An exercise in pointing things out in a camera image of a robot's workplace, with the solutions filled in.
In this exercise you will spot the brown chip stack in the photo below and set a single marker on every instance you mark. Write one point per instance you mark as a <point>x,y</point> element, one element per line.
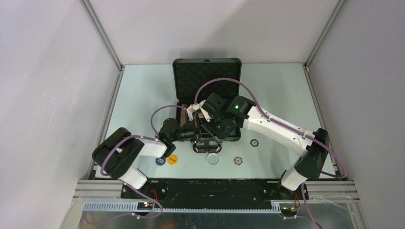
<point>184,119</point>

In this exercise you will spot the clear dealer button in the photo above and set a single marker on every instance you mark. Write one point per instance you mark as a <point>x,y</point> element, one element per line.
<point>213,158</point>

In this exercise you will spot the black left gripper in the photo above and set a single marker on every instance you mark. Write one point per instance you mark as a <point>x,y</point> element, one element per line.
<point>196,134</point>

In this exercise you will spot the blue small blind button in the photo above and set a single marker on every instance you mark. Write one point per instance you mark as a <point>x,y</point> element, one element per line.
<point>160,161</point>

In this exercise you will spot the black poker case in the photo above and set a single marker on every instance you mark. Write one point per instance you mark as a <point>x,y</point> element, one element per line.
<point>190,75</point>

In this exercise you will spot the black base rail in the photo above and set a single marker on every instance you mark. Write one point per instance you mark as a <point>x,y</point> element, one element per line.
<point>220,194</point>

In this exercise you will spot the green blue 50 chip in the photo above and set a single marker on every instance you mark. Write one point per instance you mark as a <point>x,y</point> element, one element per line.
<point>254,143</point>

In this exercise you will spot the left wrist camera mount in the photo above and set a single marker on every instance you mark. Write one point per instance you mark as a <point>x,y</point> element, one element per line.
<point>193,109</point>

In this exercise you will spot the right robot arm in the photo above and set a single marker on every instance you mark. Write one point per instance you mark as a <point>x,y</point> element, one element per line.
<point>309,146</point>

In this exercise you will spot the brown white poker chip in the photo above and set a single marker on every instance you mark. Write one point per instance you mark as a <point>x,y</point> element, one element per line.
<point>238,160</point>

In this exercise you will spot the purple green chip stack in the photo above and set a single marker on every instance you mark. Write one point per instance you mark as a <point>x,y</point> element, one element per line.
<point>233,133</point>

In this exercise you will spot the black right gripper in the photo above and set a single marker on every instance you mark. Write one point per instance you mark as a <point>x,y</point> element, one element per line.
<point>221,134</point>

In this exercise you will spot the yellow big blind button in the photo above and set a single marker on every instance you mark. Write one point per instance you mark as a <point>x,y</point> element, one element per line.
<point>172,159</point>

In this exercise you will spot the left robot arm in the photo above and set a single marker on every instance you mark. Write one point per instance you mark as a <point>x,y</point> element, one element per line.
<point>117,153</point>

